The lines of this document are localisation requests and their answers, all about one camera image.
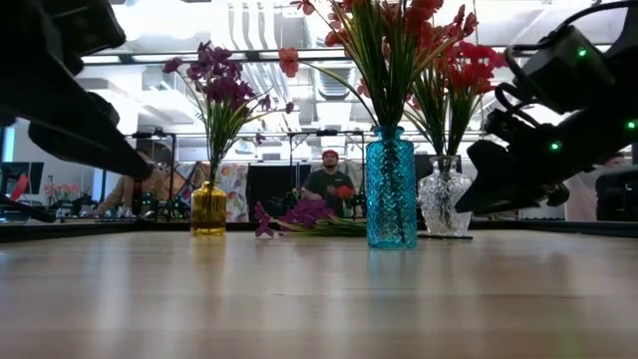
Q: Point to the black background rig frame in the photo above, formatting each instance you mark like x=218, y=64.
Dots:
x=149, y=134
x=326, y=132

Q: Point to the red artificial flower bunch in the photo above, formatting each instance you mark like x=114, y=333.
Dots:
x=423, y=100
x=491, y=57
x=468, y=75

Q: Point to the purple artificial flower bunch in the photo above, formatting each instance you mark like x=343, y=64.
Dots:
x=306, y=212
x=219, y=90
x=289, y=106

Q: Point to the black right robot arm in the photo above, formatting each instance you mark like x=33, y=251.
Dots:
x=563, y=70

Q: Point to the black overhead beam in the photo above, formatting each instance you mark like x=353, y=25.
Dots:
x=254, y=56

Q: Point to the black chair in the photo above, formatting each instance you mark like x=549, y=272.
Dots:
x=618, y=199

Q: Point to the person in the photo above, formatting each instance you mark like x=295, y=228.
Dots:
x=324, y=184
x=129, y=192
x=613, y=160

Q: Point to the orange artificial flower bunch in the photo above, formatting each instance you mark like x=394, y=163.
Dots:
x=339, y=37
x=289, y=62
x=423, y=15
x=466, y=22

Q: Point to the colourful floral cloth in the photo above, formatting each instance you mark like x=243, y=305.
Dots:
x=236, y=192

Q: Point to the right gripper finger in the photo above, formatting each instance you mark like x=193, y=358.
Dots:
x=503, y=187

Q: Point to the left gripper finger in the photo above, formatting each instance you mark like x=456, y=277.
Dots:
x=95, y=147

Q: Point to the black partition panel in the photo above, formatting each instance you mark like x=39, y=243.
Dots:
x=269, y=184

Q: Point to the yellow glass vase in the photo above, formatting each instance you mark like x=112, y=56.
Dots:
x=208, y=209

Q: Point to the blue textured glass vase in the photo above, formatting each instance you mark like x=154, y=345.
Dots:
x=391, y=199

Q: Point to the clear cut glass vase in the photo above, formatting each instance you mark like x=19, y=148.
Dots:
x=443, y=199

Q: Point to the dark background monitor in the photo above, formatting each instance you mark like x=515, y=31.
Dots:
x=35, y=169

